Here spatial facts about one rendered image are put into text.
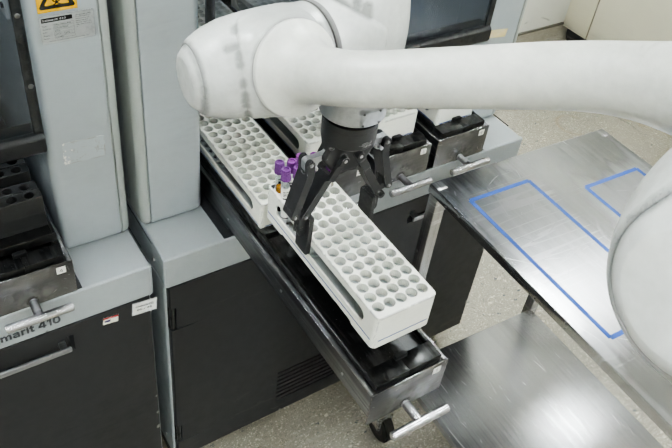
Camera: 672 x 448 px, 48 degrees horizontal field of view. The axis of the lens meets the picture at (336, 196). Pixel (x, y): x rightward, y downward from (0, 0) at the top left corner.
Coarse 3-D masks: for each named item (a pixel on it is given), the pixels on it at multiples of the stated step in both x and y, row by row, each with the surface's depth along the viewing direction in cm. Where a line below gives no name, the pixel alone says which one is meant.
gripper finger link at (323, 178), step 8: (344, 160) 99; (320, 168) 102; (336, 168) 100; (320, 176) 102; (328, 176) 101; (336, 176) 101; (312, 184) 103; (320, 184) 102; (328, 184) 102; (312, 192) 102; (320, 192) 102; (312, 200) 102; (304, 208) 103; (312, 208) 103; (304, 216) 103
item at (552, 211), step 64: (448, 192) 134; (512, 192) 136; (576, 192) 138; (512, 256) 124; (576, 256) 125; (512, 320) 185; (576, 320) 114; (448, 384) 169; (512, 384) 170; (576, 384) 172; (640, 384) 106
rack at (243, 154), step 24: (216, 120) 136; (240, 120) 137; (216, 144) 131; (240, 144) 131; (264, 144) 132; (216, 168) 132; (240, 168) 127; (264, 168) 127; (240, 192) 130; (264, 192) 122; (264, 216) 122
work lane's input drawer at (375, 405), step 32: (224, 192) 130; (256, 224) 123; (256, 256) 123; (288, 256) 120; (288, 288) 116; (320, 288) 116; (320, 320) 111; (320, 352) 112; (352, 352) 106; (384, 352) 108; (416, 352) 107; (352, 384) 106; (384, 384) 103; (416, 384) 107; (416, 416) 106
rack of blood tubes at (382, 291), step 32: (288, 224) 116; (320, 224) 110; (352, 224) 111; (320, 256) 106; (352, 256) 106; (384, 256) 106; (352, 288) 101; (384, 288) 101; (416, 288) 102; (352, 320) 103; (384, 320) 98; (416, 320) 103
